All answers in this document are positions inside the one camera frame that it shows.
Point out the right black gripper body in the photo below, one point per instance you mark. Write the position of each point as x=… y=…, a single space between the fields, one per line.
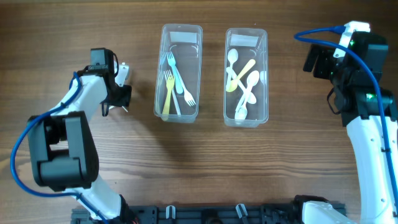
x=329 y=68

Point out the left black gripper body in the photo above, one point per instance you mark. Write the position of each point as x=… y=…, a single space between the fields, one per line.
x=120 y=96

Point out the beige plastic fork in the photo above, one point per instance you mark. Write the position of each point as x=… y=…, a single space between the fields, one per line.
x=170 y=81

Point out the white plastic fork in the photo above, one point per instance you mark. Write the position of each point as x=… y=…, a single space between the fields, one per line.
x=172 y=64

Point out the white spoon with long handle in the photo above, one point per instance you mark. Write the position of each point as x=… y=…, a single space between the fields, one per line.
x=251 y=81

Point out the white plastic spoon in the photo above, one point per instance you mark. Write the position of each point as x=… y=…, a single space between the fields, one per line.
x=232 y=58
x=251 y=99

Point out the clear thin plastic fork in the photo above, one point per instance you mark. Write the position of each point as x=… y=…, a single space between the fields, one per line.
x=186 y=94

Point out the yellow plastic spoon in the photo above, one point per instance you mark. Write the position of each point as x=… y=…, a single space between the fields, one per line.
x=235 y=80

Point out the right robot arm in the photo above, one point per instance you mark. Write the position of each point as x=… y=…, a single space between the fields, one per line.
x=369 y=114

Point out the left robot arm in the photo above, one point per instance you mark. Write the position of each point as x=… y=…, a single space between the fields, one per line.
x=62 y=150

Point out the right clear plastic container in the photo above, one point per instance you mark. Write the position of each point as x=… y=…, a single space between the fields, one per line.
x=250 y=44

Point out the clear plastic container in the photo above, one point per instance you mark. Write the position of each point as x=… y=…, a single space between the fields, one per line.
x=250 y=44
x=185 y=42

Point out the left clear plastic container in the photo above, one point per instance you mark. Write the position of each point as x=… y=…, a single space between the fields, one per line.
x=185 y=42

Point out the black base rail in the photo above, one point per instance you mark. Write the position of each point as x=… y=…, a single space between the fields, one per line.
x=266 y=213

